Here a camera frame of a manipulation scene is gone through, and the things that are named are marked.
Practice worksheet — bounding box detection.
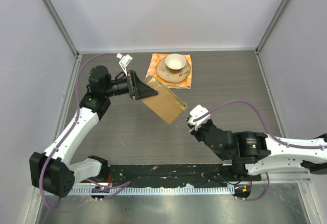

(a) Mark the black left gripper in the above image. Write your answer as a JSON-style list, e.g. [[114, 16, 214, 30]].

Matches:
[[104, 70, 158, 100]]

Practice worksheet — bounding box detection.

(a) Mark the brown cardboard express box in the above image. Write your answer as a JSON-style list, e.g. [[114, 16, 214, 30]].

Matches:
[[142, 76, 187, 125]]

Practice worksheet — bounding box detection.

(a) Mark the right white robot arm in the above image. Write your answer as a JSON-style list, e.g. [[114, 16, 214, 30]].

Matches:
[[188, 119, 326, 181]]

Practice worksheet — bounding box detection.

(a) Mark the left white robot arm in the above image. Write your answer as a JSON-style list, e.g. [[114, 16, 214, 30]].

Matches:
[[29, 66, 158, 197]]

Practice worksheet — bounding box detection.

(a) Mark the beige floral saucer plate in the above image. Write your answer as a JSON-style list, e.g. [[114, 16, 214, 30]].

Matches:
[[155, 57, 192, 83]]

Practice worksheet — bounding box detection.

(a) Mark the white ceramic tea cup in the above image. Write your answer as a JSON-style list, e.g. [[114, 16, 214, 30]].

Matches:
[[165, 54, 186, 70]]

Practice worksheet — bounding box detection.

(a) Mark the orange checkered cloth napkin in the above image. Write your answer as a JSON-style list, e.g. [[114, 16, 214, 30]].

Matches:
[[146, 53, 193, 89]]

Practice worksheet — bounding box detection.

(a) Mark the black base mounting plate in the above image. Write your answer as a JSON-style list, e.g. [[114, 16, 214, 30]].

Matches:
[[91, 164, 262, 188]]

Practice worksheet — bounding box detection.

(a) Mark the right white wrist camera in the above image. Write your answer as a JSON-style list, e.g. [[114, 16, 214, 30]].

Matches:
[[186, 105, 211, 133]]

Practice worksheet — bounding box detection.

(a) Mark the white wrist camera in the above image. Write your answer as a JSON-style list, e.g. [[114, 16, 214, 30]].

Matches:
[[186, 105, 211, 133], [116, 53, 133, 75]]

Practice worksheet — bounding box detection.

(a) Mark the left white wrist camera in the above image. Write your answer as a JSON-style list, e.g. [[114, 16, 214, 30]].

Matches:
[[116, 53, 133, 75]]

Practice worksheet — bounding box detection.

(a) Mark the slotted grey cable duct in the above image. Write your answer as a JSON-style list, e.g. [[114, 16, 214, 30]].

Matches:
[[67, 184, 235, 197]]

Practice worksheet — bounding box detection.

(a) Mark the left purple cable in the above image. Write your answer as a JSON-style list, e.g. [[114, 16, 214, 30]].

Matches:
[[40, 53, 132, 211]]

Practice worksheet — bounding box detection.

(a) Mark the purple cable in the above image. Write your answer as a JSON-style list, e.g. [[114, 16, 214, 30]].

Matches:
[[191, 99, 327, 201], [40, 53, 132, 211]]

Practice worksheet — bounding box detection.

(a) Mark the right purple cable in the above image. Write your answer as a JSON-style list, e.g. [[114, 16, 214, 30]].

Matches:
[[191, 99, 327, 201]]

